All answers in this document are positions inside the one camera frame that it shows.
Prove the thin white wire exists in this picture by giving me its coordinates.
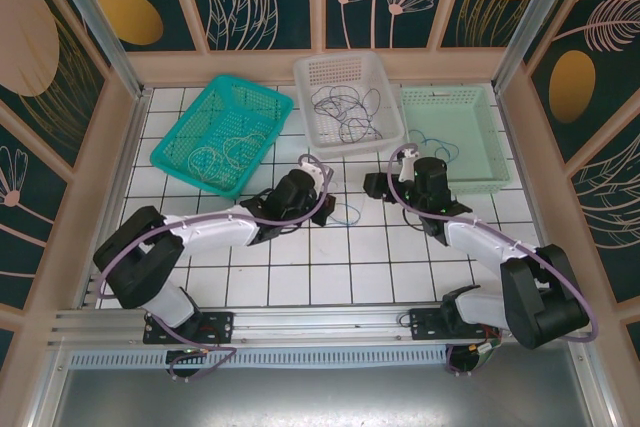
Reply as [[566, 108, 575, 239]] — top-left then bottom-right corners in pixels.
[[185, 144, 226, 182], [219, 130, 269, 171]]

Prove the thin purple wire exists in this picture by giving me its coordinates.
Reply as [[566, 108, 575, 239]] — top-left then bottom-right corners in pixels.
[[312, 84, 374, 146], [313, 86, 385, 146]]

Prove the teal plastic basket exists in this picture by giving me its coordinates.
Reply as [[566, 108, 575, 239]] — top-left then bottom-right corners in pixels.
[[150, 74, 296, 201]]

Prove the clear white plastic basket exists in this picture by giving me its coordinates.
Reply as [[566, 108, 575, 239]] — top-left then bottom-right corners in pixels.
[[292, 53, 405, 161]]

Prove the mint green plastic basket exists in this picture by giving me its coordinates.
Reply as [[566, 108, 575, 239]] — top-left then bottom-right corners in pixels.
[[399, 84, 514, 197]]

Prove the base connector wiring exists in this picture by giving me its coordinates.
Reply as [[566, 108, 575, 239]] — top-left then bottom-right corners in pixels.
[[166, 345, 211, 382], [447, 329, 503, 377]]

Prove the grey metal sheet panel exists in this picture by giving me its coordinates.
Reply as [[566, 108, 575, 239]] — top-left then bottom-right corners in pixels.
[[29, 341, 614, 427]]

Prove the aluminium side rail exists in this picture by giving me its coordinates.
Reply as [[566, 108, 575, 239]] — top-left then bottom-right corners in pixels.
[[79, 88, 153, 309], [492, 86, 551, 253]]

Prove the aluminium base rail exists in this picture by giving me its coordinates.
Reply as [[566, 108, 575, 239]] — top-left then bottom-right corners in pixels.
[[47, 307, 596, 348]]

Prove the slotted grey cable duct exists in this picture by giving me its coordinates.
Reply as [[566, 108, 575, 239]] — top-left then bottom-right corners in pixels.
[[66, 349, 587, 369]]

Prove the aluminium corner post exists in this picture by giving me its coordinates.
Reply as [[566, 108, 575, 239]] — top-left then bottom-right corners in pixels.
[[491, 0, 569, 94], [42, 0, 154, 104]]

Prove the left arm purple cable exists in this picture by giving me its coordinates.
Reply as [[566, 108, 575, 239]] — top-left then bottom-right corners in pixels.
[[97, 152, 240, 382]]

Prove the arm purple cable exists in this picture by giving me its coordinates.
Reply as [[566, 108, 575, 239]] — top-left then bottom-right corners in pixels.
[[388, 143, 601, 377], [97, 152, 240, 382]]

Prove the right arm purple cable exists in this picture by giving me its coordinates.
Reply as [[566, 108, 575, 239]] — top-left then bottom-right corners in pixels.
[[388, 143, 601, 377]]

